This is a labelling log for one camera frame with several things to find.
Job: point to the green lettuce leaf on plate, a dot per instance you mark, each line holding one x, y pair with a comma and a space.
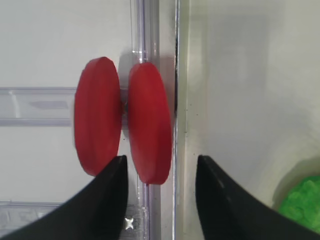
302, 203

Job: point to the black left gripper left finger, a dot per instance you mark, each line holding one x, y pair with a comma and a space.
95, 213

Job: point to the clear acrylic divider wall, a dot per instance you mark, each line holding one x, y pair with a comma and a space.
156, 39

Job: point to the red tomato slice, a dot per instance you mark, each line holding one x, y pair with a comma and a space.
149, 124
97, 115

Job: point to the clear tomato pusher rail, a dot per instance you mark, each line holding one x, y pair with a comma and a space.
42, 106

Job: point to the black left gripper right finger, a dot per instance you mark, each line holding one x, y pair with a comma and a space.
228, 212

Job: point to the clear lower pusher rail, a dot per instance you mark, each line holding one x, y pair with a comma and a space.
15, 215

